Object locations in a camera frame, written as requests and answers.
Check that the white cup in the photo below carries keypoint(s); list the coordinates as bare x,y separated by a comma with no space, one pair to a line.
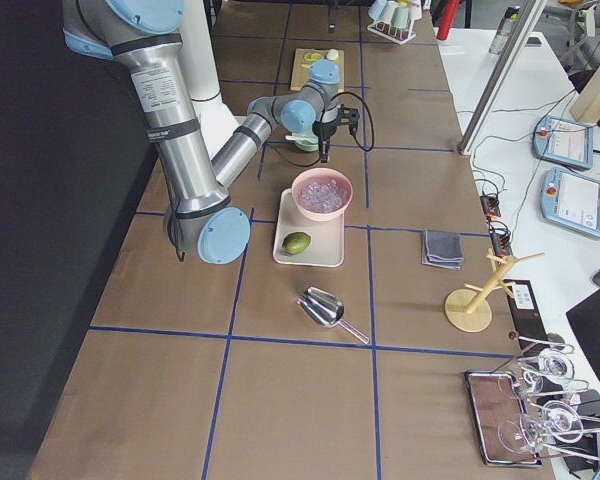
388,12

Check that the teach pendant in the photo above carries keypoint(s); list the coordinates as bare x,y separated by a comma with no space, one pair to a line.
565,142
571,200

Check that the beige tray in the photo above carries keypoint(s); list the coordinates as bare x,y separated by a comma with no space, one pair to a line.
326,248

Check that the grey folded cloth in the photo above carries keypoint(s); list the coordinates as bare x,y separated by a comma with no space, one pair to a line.
442,249

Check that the bamboo cutting board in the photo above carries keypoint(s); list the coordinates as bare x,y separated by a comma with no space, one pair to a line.
300,75

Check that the pink bowl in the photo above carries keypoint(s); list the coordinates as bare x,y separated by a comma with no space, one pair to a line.
321,174

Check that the blue cup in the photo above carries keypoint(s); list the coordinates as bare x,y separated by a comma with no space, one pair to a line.
401,15

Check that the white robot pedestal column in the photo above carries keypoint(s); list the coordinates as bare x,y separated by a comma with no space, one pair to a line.
196,56

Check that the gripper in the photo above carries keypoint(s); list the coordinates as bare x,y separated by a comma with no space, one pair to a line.
324,130

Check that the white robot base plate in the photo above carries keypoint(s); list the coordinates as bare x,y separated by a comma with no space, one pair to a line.
217,124

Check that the metal ice scoop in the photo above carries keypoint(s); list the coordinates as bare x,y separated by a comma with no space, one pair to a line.
327,310

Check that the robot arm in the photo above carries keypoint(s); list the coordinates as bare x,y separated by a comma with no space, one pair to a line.
335,6
203,148

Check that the far teach pendant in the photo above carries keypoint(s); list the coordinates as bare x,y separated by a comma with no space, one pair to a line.
565,142

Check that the white steamed bun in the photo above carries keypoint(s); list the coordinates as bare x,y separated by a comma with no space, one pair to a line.
332,54

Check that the aluminium frame post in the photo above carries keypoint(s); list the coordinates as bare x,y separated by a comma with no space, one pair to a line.
511,37

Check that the wine glass rack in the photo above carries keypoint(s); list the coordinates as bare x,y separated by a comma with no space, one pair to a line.
523,410

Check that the upper lemon slice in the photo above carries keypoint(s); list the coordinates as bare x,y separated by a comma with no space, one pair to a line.
316,56

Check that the wooden mug tree stand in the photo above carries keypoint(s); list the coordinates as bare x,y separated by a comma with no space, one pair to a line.
467,308

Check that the near teach pendant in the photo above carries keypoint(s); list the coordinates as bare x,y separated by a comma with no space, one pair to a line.
571,200

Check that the green lime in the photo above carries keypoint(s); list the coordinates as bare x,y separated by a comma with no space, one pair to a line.
295,243

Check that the green bowl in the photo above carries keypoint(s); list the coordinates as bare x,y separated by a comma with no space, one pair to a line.
307,141

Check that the wire cup rack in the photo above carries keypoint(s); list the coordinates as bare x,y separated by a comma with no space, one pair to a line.
399,37

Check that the clear ice cubes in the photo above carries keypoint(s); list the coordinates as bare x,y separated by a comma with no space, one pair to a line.
322,196

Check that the black power strip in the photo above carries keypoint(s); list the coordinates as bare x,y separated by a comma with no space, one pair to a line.
499,232

